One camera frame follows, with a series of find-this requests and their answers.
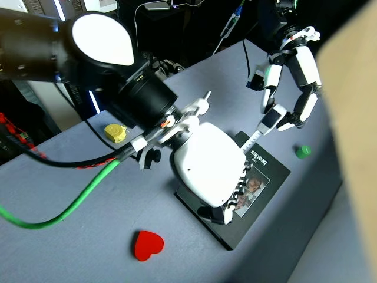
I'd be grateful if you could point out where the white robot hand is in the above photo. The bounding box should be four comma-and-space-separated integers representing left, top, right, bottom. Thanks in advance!
260, 45, 323, 133
171, 121, 252, 226

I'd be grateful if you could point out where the measuring tape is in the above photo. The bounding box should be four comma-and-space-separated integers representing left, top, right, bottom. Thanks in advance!
242, 103, 287, 154

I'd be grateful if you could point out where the black Beatles album box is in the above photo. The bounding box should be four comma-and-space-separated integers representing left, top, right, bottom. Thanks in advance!
174, 131, 292, 251

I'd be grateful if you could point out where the beige board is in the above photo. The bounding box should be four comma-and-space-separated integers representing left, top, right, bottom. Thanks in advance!
313, 0, 377, 283

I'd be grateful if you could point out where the green cylinder block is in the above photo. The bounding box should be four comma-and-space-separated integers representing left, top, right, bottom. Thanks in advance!
295, 144, 312, 159

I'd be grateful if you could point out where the red heart block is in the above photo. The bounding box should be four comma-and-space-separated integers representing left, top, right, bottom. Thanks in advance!
134, 230, 165, 262

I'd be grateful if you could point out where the black tower with light strip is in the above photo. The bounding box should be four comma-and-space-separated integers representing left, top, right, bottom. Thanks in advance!
58, 82, 102, 120

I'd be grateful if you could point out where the grey table cloth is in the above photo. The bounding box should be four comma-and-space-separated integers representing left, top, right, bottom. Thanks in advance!
0, 38, 345, 283

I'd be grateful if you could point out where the grey flat device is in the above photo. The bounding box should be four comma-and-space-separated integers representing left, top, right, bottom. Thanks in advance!
145, 2, 171, 12

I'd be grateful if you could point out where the light grey cabinet panel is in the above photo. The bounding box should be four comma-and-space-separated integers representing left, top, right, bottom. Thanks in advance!
13, 79, 83, 132

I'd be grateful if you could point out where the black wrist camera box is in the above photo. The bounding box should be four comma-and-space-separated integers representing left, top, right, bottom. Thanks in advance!
246, 70, 265, 91

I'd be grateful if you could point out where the arm green cable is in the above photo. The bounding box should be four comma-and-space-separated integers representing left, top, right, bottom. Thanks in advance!
0, 157, 118, 231

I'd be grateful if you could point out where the thin white cable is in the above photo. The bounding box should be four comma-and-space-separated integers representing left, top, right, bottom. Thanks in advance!
134, 3, 150, 41

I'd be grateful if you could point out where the red braided cable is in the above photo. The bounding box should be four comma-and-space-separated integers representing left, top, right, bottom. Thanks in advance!
0, 112, 36, 150

